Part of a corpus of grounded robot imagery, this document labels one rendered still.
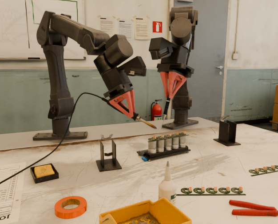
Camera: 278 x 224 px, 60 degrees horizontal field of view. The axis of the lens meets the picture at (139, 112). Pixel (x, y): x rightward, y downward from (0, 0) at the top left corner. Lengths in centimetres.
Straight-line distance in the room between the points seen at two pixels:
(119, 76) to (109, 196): 34
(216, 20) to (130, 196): 374
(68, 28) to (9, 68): 243
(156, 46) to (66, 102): 42
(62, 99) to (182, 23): 50
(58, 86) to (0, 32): 236
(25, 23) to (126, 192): 286
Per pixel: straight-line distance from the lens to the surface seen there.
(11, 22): 325
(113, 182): 60
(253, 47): 469
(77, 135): 97
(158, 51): 69
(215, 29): 410
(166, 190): 46
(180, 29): 70
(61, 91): 94
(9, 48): 323
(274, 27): 505
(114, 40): 71
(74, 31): 84
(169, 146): 75
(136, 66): 71
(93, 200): 54
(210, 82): 404
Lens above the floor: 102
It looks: 10 degrees down
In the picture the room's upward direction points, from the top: straight up
